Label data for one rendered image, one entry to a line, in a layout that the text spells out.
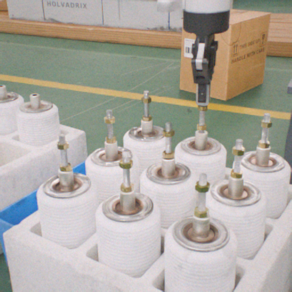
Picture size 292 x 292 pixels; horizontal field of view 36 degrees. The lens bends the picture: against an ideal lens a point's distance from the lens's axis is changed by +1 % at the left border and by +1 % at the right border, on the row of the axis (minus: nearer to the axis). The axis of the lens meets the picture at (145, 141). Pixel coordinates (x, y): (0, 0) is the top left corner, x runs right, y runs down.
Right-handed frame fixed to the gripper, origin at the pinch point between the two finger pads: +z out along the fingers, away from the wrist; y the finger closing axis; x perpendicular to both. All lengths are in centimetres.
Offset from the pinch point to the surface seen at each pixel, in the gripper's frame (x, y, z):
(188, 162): 1.6, -4.3, 11.7
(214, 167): -3.0, -3.4, 12.8
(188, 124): 15, 69, 35
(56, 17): 129, 201, 23
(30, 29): 146, 196, 30
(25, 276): 24.2, -25.3, 24.5
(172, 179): 2.6, -13.5, 10.3
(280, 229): -14.6, -12.2, 17.8
